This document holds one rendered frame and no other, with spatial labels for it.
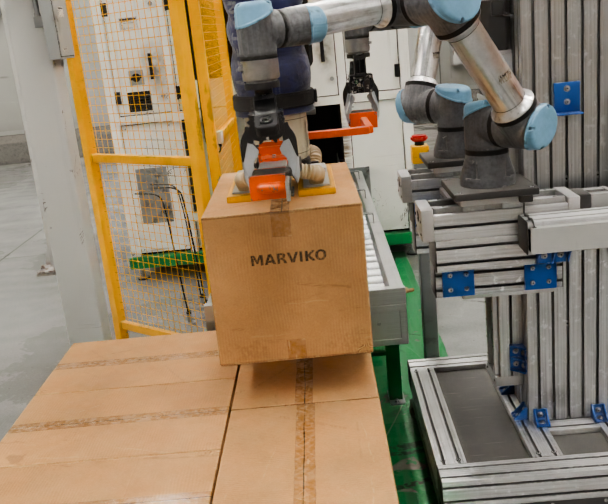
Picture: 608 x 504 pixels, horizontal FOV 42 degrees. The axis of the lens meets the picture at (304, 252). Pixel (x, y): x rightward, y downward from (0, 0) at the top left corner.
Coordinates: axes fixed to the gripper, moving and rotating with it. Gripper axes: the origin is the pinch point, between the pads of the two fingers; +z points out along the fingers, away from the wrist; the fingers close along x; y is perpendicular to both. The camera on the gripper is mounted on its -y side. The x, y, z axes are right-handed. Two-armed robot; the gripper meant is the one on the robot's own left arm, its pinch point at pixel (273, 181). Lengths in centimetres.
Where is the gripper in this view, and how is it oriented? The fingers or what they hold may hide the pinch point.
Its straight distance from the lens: 161.5
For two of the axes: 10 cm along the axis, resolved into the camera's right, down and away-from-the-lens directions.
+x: -9.9, 1.1, 0.2
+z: 1.1, 9.5, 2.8
